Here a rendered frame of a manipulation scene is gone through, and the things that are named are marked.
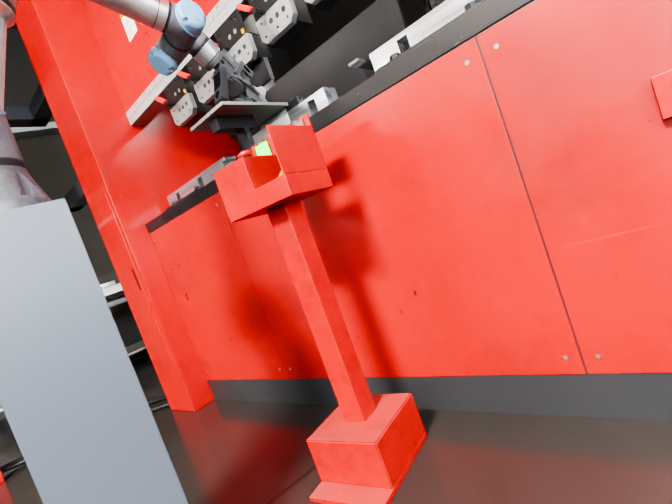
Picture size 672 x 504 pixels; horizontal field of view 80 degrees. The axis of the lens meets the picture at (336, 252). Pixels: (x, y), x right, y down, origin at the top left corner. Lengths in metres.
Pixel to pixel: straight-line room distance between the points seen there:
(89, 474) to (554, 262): 0.93
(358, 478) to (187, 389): 1.17
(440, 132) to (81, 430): 0.88
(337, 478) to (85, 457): 0.52
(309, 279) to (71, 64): 1.63
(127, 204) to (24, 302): 1.26
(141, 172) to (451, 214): 1.53
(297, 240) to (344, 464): 0.51
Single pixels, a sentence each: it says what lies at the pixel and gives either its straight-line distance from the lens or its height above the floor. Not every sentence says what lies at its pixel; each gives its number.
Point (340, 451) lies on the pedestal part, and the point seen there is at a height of 0.10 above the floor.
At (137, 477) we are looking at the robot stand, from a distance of 0.86.
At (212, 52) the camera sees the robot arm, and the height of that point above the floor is 1.17.
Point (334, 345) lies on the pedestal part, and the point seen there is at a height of 0.31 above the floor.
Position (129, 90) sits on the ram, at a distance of 2.15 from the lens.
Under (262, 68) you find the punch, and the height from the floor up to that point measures 1.15.
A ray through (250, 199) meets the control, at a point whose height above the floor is 0.69.
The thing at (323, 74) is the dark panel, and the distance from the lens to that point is 1.96.
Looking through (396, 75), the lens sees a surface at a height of 0.84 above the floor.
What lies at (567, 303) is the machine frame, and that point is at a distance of 0.95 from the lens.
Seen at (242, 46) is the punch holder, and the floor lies 1.23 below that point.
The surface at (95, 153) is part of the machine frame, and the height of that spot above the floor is 1.22.
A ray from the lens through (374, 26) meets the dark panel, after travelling 1.83.
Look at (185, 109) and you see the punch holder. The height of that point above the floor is 1.21.
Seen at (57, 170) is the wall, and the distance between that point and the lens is 4.84.
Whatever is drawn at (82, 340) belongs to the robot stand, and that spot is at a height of 0.54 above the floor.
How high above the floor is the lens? 0.57
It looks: 3 degrees down
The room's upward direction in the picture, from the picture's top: 20 degrees counter-clockwise
